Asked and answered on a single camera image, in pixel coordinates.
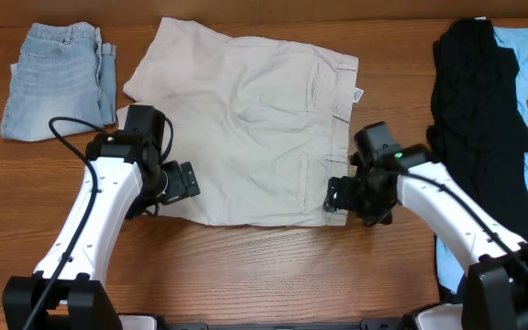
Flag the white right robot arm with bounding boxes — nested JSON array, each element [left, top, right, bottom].
[[324, 144, 528, 330]]

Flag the light blue shirt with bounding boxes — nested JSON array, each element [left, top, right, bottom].
[[435, 27, 528, 301]]

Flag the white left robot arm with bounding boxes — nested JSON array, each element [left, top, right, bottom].
[[2, 131, 200, 329]]

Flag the black garment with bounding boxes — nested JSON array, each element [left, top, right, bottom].
[[427, 19, 528, 242]]

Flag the folded light blue jeans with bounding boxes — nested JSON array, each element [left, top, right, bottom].
[[0, 22, 117, 142]]

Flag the beige khaki shorts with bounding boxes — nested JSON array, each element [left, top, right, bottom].
[[124, 17, 358, 226]]

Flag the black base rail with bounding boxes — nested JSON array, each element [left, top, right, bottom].
[[116, 307, 467, 330]]

